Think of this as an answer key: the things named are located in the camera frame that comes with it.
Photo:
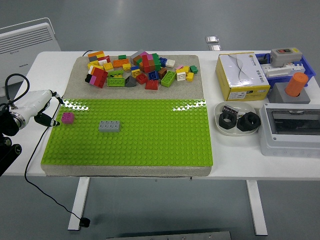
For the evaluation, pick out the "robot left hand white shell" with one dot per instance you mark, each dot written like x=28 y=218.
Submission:
x=32 y=102

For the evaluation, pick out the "magenta square brick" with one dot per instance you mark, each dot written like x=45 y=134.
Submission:
x=67 y=118

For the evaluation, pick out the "red pink black brick assembly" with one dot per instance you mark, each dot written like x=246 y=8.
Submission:
x=100 y=77

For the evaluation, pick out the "green studded baseplate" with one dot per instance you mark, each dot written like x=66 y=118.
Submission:
x=150 y=137

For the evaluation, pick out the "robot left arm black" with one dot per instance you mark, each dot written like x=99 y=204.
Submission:
x=7 y=125

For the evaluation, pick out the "white panel heater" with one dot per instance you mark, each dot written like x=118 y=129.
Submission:
x=25 y=50

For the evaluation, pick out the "yellow arch brick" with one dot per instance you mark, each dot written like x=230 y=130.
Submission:
x=93 y=64

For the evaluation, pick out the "small grey brick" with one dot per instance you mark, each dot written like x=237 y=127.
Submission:
x=92 y=58

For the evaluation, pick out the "grey long brick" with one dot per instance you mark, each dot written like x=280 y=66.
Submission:
x=108 y=127

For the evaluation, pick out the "red and white brick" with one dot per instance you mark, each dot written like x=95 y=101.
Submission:
x=103 y=58

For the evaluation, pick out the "yellow square brick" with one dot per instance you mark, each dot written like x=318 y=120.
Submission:
x=108 y=66

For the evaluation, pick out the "lime hollow long brick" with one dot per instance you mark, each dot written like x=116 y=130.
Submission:
x=115 y=81

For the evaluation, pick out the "lime flat brick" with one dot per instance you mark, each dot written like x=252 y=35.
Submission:
x=115 y=73

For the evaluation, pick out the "orange long brick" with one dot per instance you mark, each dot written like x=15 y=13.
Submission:
x=120 y=63

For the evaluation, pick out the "grey slope brick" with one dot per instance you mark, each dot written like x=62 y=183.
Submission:
x=130 y=81

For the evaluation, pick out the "small green brick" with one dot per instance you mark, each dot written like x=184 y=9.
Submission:
x=122 y=57

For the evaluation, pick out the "small yellow brick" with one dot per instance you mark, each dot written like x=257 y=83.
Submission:
x=126 y=66

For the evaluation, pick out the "blue and yellow brick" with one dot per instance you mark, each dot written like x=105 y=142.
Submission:
x=135 y=72

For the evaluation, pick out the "white table leg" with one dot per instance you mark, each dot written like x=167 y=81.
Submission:
x=80 y=200
x=256 y=207

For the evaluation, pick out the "red square brick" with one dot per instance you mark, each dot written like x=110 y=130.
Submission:
x=141 y=78

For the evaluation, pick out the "brown and orange brick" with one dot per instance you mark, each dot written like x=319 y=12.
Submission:
x=137 y=62

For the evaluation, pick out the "large grey brick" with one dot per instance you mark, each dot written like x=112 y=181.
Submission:
x=137 y=54

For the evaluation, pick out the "tall red brick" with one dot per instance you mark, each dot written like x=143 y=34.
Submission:
x=146 y=64

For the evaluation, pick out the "red slope brick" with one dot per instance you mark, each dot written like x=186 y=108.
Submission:
x=151 y=85

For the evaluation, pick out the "blue square brick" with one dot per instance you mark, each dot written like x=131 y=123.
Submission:
x=153 y=75

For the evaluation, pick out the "green brick stack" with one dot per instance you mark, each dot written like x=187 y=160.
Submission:
x=156 y=61

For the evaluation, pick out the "small blue brick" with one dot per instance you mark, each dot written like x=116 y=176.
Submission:
x=163 y=61

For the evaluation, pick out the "grey-brown mat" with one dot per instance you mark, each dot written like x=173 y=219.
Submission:
x=175 y=92

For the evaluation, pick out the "white square brick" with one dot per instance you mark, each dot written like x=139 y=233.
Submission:
x=180 y=75

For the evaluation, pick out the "pink flat brick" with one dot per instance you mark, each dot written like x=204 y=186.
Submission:
x=179 y=67

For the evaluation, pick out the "silver floor socket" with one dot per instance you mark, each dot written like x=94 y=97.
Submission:
x=215 y=47
x=212 y=39

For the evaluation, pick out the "small dark packet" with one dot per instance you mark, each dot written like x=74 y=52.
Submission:
x=228 y=108

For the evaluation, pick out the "yellow white cardboard box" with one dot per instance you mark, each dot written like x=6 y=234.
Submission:
x=240 y=72

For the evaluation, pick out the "large black hex nut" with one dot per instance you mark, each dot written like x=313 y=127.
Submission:
x=241 y=125

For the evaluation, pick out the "white dish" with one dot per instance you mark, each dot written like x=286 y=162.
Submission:
x=246 y=107

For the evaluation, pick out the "white table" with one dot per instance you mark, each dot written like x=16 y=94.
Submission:
x=237 y=165

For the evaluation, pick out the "black adapter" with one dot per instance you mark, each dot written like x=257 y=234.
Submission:
x=262 y=60

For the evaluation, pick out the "white terminal strip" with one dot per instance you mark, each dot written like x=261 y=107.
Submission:
x=275 y=71

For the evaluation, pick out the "grey block holder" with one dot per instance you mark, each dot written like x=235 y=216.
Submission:
x=277 y=95

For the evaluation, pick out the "white distribution box clear cover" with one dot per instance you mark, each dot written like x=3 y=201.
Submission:
x=287 y=147

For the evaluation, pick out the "orange cylinder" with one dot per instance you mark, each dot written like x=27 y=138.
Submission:
x=296 y=85

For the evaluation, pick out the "blue plastic bin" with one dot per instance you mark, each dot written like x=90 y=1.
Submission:
x=308 y=68

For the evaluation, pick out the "grey switch box red button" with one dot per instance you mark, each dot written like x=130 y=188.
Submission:
x=285 y=58

